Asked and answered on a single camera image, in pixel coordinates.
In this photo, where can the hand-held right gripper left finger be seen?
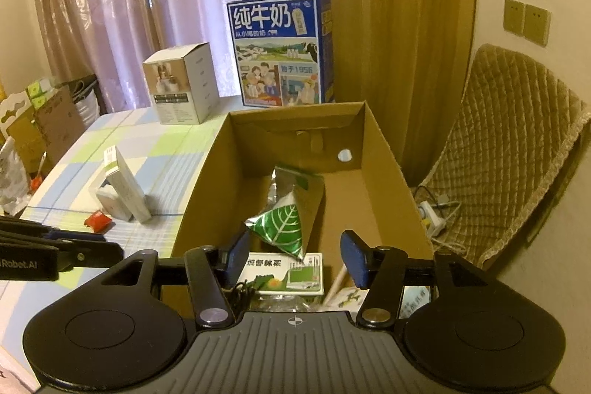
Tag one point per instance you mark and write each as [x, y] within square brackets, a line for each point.
[240, 247]

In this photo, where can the green tissue packs in box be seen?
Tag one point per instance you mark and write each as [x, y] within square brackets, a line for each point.
[39, 91]

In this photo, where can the silver bag green leaf print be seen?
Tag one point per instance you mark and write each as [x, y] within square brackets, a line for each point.
[281, 223]

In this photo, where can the beige wall socket plate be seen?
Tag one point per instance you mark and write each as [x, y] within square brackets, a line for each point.
[537, 24]
[514, 16]

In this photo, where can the silver pouch green label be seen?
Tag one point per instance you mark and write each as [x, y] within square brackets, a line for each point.
[310, 200]

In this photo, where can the white green upright box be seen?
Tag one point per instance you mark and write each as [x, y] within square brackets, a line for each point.
[127, 186]

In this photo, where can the white bucket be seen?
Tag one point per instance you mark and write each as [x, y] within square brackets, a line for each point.
[88, 112]

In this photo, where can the red snack packet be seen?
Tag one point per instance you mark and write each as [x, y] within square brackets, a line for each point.
[99, 222]

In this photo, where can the brown curtain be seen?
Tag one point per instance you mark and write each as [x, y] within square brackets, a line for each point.
[397, 6]

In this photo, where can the blue milk carton case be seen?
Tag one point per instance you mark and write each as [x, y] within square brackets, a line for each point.
[277, 52]

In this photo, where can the white power strip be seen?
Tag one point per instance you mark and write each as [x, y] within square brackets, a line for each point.
[434, 216]

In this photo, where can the brown cardboard sheet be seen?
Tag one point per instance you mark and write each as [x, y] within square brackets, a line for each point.
[60, 124]

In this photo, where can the long white green box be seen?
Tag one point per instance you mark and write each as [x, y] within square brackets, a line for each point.
[277, 269]

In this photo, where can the white printed plastic bag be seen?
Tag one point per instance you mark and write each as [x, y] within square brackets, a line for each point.
[11, 177]

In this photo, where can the white box green print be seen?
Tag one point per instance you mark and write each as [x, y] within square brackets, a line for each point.
[415, 303]

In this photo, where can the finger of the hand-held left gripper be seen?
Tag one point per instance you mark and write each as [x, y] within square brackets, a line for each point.
[76, 235]
[92, 253]

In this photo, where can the red orange object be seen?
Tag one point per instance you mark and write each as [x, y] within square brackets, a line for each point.
[35, 180]

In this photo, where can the quilted beige chair cushion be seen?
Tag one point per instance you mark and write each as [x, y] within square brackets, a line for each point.
[508, 135]

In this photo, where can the white chair back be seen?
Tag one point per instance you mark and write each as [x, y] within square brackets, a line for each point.
[11, 114]

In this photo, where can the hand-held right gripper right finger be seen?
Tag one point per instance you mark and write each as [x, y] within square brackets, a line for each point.
[353, 256]

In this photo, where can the beige product box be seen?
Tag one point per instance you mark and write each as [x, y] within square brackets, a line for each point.
[178, 84]

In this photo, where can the brown cardboard storage box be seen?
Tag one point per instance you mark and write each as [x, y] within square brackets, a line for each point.
[27, 144]

